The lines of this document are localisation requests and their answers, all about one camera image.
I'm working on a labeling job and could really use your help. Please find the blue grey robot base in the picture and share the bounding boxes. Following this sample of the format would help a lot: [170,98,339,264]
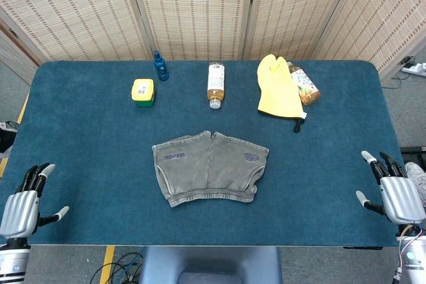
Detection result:
[139,246,283,284]

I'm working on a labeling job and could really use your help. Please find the tea bottle with colourful label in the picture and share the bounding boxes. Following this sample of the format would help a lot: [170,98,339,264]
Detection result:
[286,61,321,106]

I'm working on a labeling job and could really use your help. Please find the yellow lidded green container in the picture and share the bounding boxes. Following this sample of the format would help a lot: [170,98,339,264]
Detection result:
[130,78,156,108]

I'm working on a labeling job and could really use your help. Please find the woven folding screen panel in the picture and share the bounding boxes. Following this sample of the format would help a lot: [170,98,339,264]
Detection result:
[126,0,258,62]
[242,0,363,62]
[312,0,426,82]
[0,0,150,63]

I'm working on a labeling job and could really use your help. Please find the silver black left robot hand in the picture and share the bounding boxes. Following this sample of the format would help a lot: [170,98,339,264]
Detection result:
[0,163,70,240]

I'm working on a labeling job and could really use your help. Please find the black floor cables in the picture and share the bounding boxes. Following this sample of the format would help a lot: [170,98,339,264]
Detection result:
[89,247,147,284]

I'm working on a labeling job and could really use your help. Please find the yellow oven glove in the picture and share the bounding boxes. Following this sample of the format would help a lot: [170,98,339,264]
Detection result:
[256,53,309,134]

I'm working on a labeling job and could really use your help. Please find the blue spray bottle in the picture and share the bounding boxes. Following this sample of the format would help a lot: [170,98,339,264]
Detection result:
[153,50,170,82]

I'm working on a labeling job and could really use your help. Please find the blue table cloth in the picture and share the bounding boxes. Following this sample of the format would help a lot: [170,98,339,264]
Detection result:
[0,60,405,248]

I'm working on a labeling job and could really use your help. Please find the white power strip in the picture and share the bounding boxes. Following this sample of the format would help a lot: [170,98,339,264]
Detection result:
[401,62,426,76]

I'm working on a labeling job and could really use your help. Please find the black chair base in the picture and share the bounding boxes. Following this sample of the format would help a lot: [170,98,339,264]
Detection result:
[400,146,426,169]

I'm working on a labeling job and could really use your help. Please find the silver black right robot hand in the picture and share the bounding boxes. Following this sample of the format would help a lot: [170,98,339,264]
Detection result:
[355,150,426,225]

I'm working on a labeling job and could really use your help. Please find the grey shorts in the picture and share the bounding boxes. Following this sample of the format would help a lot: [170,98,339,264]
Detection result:
[152,130,270,208]

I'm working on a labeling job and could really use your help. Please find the grey sneaker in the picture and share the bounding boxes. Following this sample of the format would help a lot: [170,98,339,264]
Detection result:
[404,162,426,212]

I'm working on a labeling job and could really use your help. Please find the black bag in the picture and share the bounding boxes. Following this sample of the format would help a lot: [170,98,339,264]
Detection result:
[0,120,17,159]

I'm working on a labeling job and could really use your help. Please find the white capped tea bottle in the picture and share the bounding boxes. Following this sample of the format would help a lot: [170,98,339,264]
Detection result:
[206,62,227,110]

